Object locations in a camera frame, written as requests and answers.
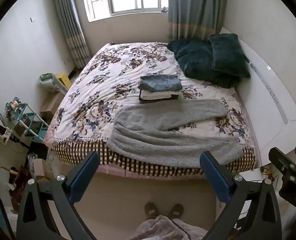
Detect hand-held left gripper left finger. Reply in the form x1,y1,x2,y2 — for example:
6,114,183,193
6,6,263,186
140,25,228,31
16,151,100,240

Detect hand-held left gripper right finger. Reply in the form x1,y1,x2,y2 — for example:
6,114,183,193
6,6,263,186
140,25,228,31
200,151,283,240

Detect grey fleece pants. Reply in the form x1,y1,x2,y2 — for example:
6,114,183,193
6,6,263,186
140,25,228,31
107,99,244,168

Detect small cardboard box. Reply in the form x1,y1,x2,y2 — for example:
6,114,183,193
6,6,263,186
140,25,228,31
33,159,54,180

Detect person's brown slipper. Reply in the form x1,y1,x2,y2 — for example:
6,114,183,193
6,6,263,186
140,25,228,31
144,202,158,217
168,203,185,218

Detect white headboard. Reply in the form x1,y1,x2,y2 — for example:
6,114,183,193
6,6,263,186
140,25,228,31
220,27,296,165

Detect person's pink fleece clothing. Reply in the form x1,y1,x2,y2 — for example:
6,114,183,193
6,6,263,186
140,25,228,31
128,215,208,240

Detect teal shelf rack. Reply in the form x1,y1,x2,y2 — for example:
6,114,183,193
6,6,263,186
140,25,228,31
5,97,50,143

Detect yellow box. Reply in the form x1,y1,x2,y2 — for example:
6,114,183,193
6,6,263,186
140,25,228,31
55,73,72,88

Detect clear plastic container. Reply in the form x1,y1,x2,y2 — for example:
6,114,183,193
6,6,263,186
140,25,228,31
39,74,68,94

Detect folded white garment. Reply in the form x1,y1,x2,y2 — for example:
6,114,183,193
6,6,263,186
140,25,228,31
140,89,181,99

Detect folded blue jeans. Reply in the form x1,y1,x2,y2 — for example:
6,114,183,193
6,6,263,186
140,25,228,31
138,74,183,92

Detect dark green blanket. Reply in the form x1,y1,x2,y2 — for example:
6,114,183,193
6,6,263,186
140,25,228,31
166,38,241,88

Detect dark green pillow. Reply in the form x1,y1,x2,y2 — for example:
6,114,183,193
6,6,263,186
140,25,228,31
209,34,251,78

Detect grey-blue striped curtain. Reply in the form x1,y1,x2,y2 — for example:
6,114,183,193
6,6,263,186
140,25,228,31
52,0,91,69
168,0,224,43

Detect black cable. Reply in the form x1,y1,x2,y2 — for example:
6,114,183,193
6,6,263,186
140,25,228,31
260,165,281,188

